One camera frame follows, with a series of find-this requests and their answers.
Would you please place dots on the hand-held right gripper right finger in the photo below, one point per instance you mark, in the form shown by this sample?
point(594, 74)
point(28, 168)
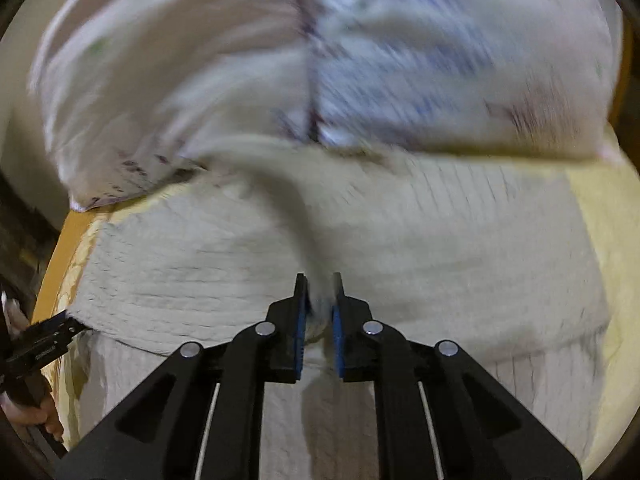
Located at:
point(338, 340)

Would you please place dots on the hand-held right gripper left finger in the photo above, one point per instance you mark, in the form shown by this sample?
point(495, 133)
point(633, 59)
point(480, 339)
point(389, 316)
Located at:
point(301, 330)

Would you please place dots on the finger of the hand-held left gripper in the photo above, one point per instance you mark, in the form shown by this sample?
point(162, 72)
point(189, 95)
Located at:
point(50, 337)

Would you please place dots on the person's left hand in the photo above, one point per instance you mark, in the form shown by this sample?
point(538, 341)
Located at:
point(35, 412)

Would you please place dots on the floral white pillow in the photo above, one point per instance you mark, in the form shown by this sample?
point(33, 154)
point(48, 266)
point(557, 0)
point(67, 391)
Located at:
point(400, 60)

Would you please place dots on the yellow patterned bed sheet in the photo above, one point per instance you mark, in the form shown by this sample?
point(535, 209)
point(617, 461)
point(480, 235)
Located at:
point(615, 260)

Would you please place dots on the wooden bed frame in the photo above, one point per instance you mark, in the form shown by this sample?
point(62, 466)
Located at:
point(55, 270)

